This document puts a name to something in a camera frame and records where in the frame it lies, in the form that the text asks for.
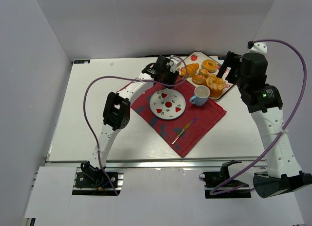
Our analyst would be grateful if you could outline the metal serving tongs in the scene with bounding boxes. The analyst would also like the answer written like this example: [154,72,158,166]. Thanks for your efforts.
[156,86,167,94]

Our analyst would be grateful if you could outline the croissant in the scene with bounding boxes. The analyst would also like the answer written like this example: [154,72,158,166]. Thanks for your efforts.
[180,63,199,78]

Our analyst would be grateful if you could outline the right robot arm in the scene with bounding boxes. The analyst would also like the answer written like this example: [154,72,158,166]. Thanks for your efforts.
[210,39,312,198]

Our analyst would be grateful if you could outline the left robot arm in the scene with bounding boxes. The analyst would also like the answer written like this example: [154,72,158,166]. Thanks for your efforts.
[80,55,184,187]

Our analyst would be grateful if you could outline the large sesame flower bread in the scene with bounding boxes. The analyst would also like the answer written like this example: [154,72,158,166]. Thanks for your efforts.
[206,74,226,98]

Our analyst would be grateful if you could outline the small round bun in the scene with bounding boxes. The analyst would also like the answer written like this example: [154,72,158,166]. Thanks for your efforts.
[198,68,210,78]

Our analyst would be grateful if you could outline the strawberry pattern tray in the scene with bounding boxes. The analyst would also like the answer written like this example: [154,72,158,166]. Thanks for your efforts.
[184,51,234,102]

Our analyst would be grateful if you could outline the sugared cream bun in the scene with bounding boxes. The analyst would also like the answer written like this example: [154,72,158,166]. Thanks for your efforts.
[192,74,206,85]

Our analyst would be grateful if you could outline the watermelon pattern plate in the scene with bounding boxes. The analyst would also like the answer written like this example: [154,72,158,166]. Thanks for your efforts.
[149,89,186,120]

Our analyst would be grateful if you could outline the light blue mug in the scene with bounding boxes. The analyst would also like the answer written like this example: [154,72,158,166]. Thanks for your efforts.
[189,85,210,106]

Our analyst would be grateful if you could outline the iridescent table knife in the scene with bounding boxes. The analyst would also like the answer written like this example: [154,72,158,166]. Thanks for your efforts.
[172,117,198,144]

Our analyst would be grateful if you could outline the red cloth placemat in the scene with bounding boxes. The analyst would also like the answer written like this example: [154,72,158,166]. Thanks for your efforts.
[132,82,226,158]

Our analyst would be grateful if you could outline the left table logo sticker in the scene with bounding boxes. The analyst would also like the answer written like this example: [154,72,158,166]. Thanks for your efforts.
[73,60,90,64]

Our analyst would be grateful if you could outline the glazed ring donut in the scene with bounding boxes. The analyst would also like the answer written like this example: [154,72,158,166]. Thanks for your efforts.
[201,59,217,73]

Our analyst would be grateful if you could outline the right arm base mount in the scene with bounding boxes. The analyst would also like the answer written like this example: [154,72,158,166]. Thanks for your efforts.
[199,160,254,199]

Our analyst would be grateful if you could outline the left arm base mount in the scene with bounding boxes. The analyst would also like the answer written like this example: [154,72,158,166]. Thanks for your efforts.
[72,162,123,196]

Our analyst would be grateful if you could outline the aluminium table rail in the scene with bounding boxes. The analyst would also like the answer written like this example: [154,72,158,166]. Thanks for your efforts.
[45,157,267,169]

